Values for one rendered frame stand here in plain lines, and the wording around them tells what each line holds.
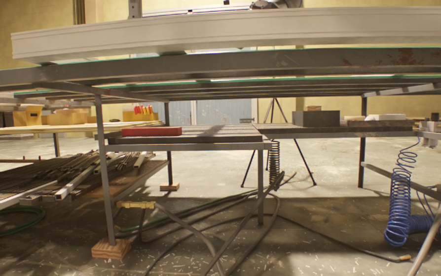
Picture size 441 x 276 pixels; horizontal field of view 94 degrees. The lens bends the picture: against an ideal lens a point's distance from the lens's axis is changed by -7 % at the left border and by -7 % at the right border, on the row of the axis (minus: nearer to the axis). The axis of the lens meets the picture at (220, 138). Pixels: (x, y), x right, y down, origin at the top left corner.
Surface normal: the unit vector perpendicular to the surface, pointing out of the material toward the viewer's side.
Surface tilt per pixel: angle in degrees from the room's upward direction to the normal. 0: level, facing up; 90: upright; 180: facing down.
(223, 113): 90
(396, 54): 90
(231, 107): 90
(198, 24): 90
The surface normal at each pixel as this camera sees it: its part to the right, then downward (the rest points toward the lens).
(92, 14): -0.08, 0.11
